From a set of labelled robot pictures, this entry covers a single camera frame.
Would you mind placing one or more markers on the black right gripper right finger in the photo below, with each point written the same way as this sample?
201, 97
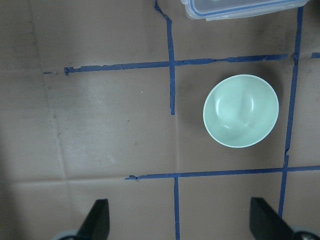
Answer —
265, 223

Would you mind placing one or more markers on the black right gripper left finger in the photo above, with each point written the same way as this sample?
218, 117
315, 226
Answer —
96, 225

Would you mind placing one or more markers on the clear plastic food container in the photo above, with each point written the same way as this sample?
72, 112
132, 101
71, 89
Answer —
212, 10

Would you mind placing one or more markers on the green bowl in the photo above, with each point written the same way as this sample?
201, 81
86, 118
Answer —
241, 111

